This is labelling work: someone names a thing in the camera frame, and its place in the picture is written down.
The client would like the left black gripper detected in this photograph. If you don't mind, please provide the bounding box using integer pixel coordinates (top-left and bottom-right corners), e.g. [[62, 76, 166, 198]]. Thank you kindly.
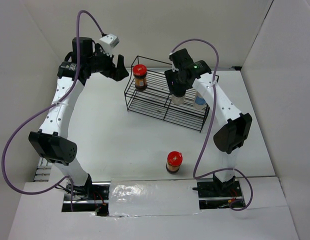
[[86, 44, 129, 82]]

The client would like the black lid white bottle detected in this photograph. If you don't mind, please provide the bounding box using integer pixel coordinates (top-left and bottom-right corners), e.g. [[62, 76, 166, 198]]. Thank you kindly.
[[171, 93, 186, 105]]

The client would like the red lid spice jar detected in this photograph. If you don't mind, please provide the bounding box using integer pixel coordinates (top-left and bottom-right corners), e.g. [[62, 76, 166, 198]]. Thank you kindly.
[[132, 64, 148, 91], [165, 151, 183, 174]]

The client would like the silver lid white bottle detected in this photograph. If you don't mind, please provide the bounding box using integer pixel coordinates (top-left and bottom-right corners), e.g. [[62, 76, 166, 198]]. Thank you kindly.
[[193, 91, 206, 110]]

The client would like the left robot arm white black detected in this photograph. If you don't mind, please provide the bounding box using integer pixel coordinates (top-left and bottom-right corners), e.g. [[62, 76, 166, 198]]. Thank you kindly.
[[28, 34, 129, 200]]

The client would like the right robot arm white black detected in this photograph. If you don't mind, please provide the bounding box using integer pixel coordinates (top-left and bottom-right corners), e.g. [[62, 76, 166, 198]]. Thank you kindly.
[[164, 48, 253, 196]]

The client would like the white foil tape sheet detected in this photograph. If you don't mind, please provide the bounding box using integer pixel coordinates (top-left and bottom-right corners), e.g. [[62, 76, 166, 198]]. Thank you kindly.
[[108, 179, 201, 217]]

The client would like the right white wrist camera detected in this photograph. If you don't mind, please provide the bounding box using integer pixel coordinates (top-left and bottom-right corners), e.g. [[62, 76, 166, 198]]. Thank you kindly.
[[168, 52, 178, 72]]

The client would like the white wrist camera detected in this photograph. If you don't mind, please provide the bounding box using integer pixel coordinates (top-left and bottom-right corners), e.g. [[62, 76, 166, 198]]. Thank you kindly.
[[98, 34, 120, 57], [168, 52, 178, 72]]

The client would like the black wire rack basket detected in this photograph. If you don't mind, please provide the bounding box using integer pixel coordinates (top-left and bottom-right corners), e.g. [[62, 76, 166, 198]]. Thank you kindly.
[[124, 55, 210, 133]]

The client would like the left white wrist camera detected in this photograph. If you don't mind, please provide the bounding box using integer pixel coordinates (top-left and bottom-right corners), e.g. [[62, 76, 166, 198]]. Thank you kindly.
[[98, 34, 120, 57]]

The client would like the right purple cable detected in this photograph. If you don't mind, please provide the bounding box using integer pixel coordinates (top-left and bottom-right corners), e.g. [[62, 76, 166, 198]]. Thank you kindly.
[[168, 38, 254, 212]]

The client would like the purple cable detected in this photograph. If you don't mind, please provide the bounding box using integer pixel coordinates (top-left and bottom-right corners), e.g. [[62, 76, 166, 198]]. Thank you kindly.
[[1, 9, 106, 213], [168, 38, 254, 212]]

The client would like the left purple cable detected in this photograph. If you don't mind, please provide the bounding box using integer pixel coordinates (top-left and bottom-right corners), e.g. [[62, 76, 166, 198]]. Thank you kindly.
[[1, 9, 106, 213]]

